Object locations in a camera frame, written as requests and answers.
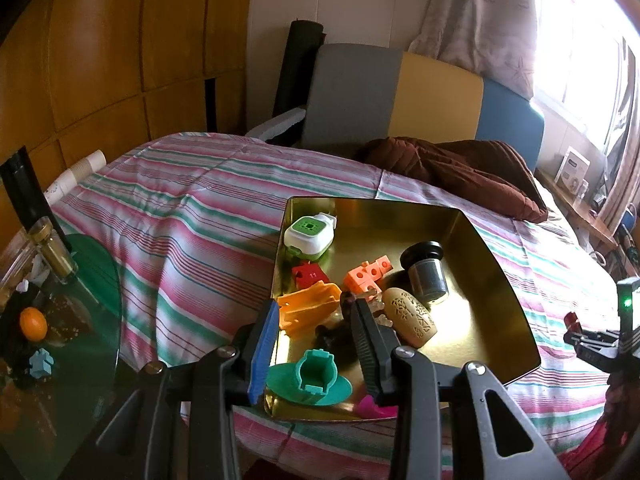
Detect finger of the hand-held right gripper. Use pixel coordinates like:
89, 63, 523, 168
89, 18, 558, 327
564, 327, 622, 349
575, 349, 626, 374

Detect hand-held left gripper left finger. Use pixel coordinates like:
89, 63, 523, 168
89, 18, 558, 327
95, 299, 281, 480

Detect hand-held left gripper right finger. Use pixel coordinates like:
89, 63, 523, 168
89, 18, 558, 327
350, 299, 571, 480

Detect dark brown figurine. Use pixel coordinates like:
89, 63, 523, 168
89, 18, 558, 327
315, 292, 361, 356

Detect pink plastic toy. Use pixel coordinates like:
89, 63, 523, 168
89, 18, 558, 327
357, 394, 398, 418

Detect green toy hat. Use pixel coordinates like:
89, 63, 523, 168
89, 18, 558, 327
266, 349, 353, 406

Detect tan carved oval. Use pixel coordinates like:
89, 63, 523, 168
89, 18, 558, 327
382, 287, 438, 348

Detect orange plastic toy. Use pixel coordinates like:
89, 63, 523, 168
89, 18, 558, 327
277, 281, 343, 336

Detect salmon linked toy cubes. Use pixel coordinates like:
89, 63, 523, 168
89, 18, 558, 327
343, 256, 396, 296

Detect red toy block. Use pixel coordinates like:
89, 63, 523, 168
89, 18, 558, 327
292, 262, 331, 291

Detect dark glass spice jar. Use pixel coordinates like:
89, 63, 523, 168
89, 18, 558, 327
400, 241, 450, 303

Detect gold metal tray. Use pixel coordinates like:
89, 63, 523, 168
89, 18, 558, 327
263, 196, 542, 421

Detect white and green square container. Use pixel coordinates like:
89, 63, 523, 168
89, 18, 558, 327
284, 214, 337, 261

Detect person's red clothing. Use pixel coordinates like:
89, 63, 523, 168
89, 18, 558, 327
560, 400, 640, 480

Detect wooden shelf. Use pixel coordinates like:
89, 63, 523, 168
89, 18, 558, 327
535, 167, 618, 248

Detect striped bed blanket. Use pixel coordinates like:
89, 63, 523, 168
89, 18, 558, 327
50, 131, 621, 466

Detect white box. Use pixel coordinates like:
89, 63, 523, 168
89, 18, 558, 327
555, 146, 591, 183

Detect green glass side table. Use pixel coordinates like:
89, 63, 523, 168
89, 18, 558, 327
0, 232, 123, 480

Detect brown pillow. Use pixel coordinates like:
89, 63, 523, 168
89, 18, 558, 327
357, 136, 549, 223

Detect light blue toy block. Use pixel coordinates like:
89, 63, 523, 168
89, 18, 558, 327
29, 350, 53, 378

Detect orange fruit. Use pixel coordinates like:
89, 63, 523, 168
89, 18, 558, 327
20, 307, 48, 341

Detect glass bottle with gold cap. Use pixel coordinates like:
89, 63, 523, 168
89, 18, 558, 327
27, 216, 80, 286

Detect clear plastic container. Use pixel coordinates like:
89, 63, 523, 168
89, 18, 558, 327
0, 242, 41, 306

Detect white paper cup stack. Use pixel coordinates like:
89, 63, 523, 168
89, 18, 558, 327
42, 147, 108, 201

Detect grey yellow blue headboard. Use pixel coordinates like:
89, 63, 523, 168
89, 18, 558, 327
300, 42, 546, 171

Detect bright window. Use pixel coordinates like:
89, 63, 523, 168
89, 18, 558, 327
530, 0, 640, 146

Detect black rolled mat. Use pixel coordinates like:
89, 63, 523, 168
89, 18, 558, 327
272, 19, 326, 118

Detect tall black box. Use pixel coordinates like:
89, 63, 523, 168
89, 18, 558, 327
0, 146, 66, 241

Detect patterned curtain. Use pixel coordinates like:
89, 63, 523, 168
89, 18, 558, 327
407, 0, 538, 98

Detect wooden wardrobe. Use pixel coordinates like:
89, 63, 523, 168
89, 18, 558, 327
0, 0, 253, 201

